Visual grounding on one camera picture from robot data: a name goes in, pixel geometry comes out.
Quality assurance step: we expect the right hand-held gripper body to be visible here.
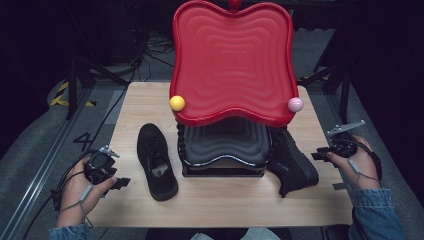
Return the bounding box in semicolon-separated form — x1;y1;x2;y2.
326;120;366;158

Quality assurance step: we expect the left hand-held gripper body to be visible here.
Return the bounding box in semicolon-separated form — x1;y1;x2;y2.
83;144;120;186

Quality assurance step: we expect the black knit sneaker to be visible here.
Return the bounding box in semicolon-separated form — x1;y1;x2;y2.
136;123;179;202
266;128;320;198

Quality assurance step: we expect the red and black tiered rack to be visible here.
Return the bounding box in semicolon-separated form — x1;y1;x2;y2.
168;0;305;178

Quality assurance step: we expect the person's right hand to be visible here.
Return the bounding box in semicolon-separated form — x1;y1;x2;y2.
326;134;383;191

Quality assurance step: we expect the person's left hand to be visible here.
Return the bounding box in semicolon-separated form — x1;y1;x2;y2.
56;154;118;228

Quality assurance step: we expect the black metal stand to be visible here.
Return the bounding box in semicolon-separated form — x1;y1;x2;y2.
299;19;353;124

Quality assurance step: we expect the yellow and black floor tape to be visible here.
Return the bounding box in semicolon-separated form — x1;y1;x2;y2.
49;81;98;108

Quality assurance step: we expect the black tripod stand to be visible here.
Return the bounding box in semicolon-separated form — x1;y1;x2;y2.
64;56;129;121

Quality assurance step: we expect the grey right gripper cable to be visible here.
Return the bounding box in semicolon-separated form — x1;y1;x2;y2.
347;158;382;188

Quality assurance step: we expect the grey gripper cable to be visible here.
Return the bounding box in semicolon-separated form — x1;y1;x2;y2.
347;158;382;188
59;182;95;228

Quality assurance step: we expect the grey left gripper cable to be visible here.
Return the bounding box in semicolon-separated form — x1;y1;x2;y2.
59;182;95;228

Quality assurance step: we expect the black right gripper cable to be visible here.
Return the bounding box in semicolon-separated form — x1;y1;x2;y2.
333;137;383;183

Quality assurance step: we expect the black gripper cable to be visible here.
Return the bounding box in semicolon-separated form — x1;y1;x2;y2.
333;137;383;183
21;150;96;240

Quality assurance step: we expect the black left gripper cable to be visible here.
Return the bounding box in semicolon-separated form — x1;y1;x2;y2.
21;150;96;240

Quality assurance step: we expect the metal floor rail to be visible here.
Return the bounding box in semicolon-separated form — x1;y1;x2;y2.
0;89;95;240
313;88;354;134

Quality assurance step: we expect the tangle of black floor cables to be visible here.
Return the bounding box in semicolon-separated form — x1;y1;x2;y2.
131;28;178;84

